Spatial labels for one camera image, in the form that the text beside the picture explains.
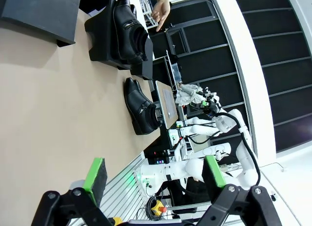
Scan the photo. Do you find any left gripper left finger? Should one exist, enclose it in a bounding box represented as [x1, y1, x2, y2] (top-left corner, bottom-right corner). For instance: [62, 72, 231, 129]
[30, 157, 115, 226]

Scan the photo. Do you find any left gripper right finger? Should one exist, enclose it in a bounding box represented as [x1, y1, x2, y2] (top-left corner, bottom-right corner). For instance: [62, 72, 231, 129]
[197, 155, 283, 226]

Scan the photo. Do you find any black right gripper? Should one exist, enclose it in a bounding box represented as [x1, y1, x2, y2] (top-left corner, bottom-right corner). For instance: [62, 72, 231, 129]
[203, 99, 221, 118]

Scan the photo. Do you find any black pebbled leather shoe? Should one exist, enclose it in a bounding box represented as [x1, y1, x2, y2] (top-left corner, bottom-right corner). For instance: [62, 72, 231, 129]
[112, 0, 149, 65]
[129, 3, 150, 62]

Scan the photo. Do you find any dark grey shoe stand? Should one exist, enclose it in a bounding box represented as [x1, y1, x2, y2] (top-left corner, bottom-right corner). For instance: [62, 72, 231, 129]
[84, 0, 147, 70]
[129, 37, 155, 81]
[0, 0, 83, 48]

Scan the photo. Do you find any person's left hand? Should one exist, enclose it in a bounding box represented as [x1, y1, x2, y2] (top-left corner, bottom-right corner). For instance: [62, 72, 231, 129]
[150, 0, 171, 33]

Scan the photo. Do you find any grey white cloth pile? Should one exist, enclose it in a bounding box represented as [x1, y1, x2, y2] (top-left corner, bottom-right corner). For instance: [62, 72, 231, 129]
[175, 83, 203, 106]

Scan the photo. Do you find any grey rectangular table mat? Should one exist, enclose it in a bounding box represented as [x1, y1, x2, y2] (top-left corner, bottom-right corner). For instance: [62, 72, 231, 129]
[162, 88, 176, 118]

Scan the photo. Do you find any white robot control box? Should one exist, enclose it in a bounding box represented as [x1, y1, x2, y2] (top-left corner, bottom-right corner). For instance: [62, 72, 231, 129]
[169, 128, 183, 146]

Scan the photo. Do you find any light wooden background table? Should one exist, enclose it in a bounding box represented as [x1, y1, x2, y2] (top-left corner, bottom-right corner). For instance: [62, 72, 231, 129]
[155, 80, 180, 129]

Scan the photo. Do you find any black controller box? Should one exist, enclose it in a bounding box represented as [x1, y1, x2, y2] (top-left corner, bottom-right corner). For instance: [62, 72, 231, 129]
[143, 135, 171, 166]

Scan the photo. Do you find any yellow emergency stop button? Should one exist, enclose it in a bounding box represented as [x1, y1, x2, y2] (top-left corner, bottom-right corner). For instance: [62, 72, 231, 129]
[151, 200, 169, 216]

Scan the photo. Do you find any black perforated buckle shoe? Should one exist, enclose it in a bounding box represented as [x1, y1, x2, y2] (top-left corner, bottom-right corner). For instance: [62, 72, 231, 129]
[133, 79, 163, 128]
[123, 77, 161, 136]

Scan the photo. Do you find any white shelf unit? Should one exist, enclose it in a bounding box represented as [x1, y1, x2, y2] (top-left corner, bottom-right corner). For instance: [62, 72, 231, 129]
[137, 0, 161, 29]

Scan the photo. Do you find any aluminium profile frame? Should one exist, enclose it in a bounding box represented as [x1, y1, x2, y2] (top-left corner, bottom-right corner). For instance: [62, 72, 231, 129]
[68, 151, 156, 226]

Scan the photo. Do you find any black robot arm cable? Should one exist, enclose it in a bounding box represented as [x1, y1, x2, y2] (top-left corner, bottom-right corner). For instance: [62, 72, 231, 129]
[214, 112, 261, 187]

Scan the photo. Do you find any metal wire rack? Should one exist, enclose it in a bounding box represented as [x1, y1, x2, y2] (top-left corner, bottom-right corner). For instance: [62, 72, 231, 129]
[165, 49, 183, 92]

